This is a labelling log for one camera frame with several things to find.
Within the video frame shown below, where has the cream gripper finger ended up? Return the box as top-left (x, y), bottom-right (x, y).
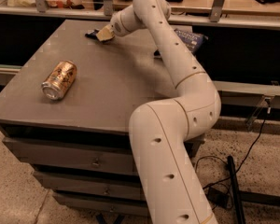
top-left (96, 24), bottom-right (115, 42)

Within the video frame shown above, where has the dark blue rxbar wrapper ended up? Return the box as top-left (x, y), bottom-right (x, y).
top-left (85, 29), bottom-right (100, 40)

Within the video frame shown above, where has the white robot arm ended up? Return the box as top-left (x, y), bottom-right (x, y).
top-left (99, 0), bottom-right (221, 224)

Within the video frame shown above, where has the orange soda can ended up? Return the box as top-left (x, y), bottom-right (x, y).
top-left (41, 61), bottom-right (77, 101)

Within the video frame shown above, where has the blue Kettle chips bag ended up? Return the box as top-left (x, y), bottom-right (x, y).
top-left (153, 28), bottom-right (208, 58)

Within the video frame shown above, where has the wooden background table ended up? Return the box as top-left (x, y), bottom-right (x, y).
top-left (112, 0), bottom-right (280, 17)

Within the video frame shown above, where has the grey drawer cabinet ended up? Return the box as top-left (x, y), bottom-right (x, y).
top-left (0, 19), bottom-right (206, 217)

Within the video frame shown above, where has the grey metal railing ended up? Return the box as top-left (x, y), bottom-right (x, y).
top-left (0, 3), bottom-right (280, 30)

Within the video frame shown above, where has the top drawer front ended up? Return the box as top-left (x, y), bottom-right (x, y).
top-left (3, 137), bottom-right (137, 175)

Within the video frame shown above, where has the drawer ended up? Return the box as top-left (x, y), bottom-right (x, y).
top-left (53, 192), bottom-right (149, 217)
top-left (34, 171), bottom-right (145, 201)
top-left (3, 137), bottom-right (137, 175)

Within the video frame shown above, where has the middle drawer front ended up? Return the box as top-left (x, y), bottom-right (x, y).
top-left (34, 171), bottom-right (145, 201)

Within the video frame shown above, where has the bottom drawer front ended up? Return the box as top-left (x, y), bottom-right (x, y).
top-left (53, 192), bottom-right (149, 217)

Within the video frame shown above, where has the black power adapter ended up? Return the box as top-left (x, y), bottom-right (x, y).
top-left (206, 188), bottom-right (229, 208)

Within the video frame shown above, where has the black metal floor bar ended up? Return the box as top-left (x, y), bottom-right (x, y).
top-left (227, 156), bottom-right (245, 224)

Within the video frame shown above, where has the black power cable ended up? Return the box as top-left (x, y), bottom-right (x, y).
top-left (194, 105), bottom-right (272, 210)

